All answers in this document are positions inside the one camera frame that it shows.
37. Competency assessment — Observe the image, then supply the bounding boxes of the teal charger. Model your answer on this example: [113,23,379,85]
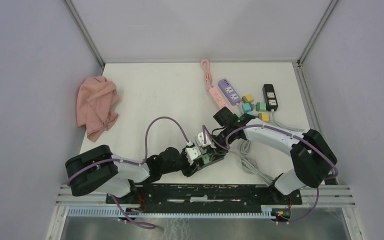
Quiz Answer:
[202,154,212,165]
[244,111,255,117]

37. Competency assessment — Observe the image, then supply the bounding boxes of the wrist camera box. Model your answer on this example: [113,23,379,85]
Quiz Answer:
[195,132,216,149]
[185,146,202,166]

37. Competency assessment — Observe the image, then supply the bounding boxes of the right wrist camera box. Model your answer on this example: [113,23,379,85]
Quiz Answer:
[195,132,216,149]

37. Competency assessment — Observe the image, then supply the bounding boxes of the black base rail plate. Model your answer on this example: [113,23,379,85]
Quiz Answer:
[117,183,303,214]

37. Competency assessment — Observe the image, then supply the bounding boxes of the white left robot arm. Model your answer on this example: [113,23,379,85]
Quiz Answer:
[65,145,208,204]

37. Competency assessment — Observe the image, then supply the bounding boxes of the white slotted cable duct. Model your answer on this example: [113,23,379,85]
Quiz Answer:
[66,205,292,220]

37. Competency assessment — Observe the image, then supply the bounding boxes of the purple power strip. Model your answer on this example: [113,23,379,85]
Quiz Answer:
[218,78,241,106]

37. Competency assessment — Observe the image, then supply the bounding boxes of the grey cable of black strip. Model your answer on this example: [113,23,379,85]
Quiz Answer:
[269,109,306,133]

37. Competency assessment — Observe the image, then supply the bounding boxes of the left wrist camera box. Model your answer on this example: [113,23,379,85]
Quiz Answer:
[185,146,202,166]

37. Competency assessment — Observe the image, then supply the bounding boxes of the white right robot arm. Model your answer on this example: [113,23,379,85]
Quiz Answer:
[198,107,339,204]

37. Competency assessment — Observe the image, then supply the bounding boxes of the pink power strip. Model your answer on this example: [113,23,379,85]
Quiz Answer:
[208,86,229,110]

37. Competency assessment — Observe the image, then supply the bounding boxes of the teal usb charger plug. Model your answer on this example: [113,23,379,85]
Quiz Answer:
[241,102,254,113]

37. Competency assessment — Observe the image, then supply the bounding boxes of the black power strip white sockets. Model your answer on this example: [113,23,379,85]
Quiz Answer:
[262,84,279,112]

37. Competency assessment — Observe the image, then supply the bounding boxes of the yellow usb charger plug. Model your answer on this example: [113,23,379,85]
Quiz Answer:
[241,94,254,104]

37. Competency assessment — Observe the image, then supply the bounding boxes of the green charger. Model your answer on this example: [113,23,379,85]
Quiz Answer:
[255,102,267,112]

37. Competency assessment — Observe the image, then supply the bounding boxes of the pink cloth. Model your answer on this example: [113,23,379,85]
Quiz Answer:
[76,76,121,143]

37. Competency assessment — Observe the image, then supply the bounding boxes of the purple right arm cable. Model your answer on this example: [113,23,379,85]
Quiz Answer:
[201,124,340,226]

